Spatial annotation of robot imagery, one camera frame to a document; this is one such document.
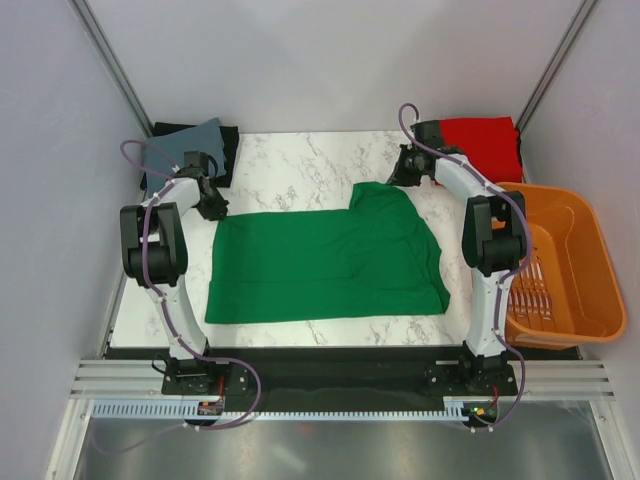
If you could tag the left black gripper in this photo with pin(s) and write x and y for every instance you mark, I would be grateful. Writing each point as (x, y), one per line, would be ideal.
(220, 208)

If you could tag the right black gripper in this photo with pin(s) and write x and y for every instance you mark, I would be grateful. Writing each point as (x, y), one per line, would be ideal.
(399, 176)

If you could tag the green polo shirt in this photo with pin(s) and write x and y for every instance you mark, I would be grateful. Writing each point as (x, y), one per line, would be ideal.
(377, 257)

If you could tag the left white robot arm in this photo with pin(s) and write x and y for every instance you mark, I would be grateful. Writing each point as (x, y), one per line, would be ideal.
(155, 255)

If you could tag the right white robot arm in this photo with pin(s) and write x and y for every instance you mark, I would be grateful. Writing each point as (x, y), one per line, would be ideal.
(496, 241)

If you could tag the folded grey-blue shirt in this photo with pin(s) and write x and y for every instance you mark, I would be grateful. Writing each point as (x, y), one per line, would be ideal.
(170, 142)

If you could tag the folded black shirt left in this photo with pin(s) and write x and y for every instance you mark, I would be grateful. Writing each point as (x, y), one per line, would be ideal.
(231, 139)

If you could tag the folded red shirt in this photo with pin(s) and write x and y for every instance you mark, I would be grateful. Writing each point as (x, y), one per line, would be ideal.
(488, 143)

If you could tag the orange plastic basket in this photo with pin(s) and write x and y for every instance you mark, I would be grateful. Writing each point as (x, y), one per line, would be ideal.
(568, 296)

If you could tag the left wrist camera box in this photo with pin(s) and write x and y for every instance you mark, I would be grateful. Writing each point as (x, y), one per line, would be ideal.
(196, 163)

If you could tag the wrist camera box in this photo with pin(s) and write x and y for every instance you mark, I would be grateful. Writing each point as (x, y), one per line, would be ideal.
(428, 133)
(196, 163)

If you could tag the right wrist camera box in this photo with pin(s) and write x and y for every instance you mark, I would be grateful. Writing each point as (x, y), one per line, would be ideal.
(428, 133)

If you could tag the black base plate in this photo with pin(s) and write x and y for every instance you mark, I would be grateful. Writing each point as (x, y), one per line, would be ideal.
(336, 378)

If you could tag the white slotted cable duct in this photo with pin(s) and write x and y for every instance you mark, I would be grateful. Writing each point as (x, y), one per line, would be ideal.
(194, 410)

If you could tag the aluminium rail frame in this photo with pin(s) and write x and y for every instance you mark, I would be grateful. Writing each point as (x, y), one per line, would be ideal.
(546, 380)

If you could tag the left aluminium corner post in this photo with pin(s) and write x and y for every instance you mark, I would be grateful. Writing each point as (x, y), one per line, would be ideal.
(100, 41)

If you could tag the aluminium corner post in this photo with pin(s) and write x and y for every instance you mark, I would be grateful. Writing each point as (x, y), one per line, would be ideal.
(568, 40)
(100, 41)

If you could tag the right aluminium corner post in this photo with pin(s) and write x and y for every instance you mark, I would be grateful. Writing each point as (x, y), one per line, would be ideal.
(568, 40)

